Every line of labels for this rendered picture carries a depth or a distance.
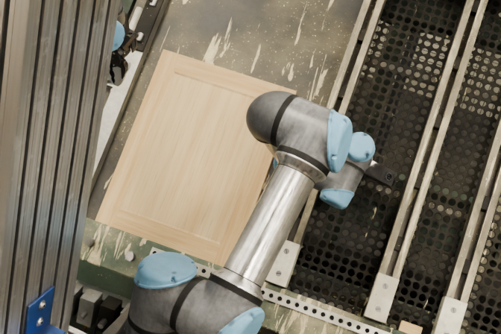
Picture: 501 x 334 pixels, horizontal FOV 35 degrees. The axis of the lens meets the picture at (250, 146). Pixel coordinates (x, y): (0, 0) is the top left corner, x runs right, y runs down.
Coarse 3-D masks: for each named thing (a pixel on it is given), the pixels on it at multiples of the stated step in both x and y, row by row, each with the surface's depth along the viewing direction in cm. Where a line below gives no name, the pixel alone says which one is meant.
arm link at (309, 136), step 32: (288, 128) 159; (320, 128) 157; (352, 128) 162; (288, 160) 158; (320, 160) 157; (288, 192) 156; (256, 224) 155; (288, 224) 156; (256, 256) 153; (224, 288) 151; (256, 288) 153; (192, 320) 151; (224, 320) 149; (256, 320) 152
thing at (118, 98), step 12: (156, 24) 246; (132, 60) 243; (144, 60) 246; (132, 72) 242; (132, 84) 243; (120, 96) 241; (108, 108) 240; (120, 108) 240; (108, 120) 239; (120, 120) 243; (108, 132) 238; (108, 144) 239; (96, 156) 237; (96, 168) 236
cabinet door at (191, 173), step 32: (160, 64) 244; (192, 64) 243; (160, 96) 242; (192, 96) 241; (224, 96) 240; (256, 96) 238; (160, 128) 240; (192, 128) 239; (224, 128) 237; (128, 160) 238; (160, 160) 237; (192, 160) 236; (224, 160) 235; (256, 160) 234; (128, 192) 236; (160, 192) 235; (192, 192) 234; (224, 192) 233; (256, 192) 232; (128, 224) 233; (160, 224) 232; (192, 224) 232; (224, 224) 231; (224, 256) 228
